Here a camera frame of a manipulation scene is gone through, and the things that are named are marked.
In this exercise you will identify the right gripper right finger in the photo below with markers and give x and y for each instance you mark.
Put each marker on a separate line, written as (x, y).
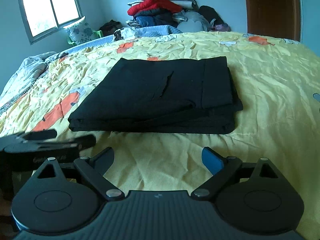
(253, 197)

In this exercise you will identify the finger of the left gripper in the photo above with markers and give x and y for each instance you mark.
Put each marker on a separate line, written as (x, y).
(38, 135)
(83, 142)

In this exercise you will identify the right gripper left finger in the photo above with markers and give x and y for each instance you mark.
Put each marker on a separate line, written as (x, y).
(62, 197)

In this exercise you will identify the black pants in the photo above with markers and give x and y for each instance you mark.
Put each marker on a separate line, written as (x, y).
(174, 96)

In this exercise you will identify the grey patterned blanket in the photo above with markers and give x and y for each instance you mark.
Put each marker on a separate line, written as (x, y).
(31, 69)

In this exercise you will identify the floral white pillow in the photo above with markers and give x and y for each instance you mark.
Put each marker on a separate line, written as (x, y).
(79, 25)

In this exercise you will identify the black bag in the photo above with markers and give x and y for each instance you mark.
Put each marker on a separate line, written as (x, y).
(110, 27)

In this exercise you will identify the yellow floral bedspread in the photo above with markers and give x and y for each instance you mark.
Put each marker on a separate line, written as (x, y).
(280, 120)

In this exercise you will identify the red jacket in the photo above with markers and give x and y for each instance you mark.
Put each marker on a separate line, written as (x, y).
(154, 4)

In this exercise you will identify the pile of clothes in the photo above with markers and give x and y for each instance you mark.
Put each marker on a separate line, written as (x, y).
(185, 15)

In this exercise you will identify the brown wooden door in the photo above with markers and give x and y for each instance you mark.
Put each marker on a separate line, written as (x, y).
(274, 18)

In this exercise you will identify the window with grey frame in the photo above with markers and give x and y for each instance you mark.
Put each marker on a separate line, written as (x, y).
(41, 18)

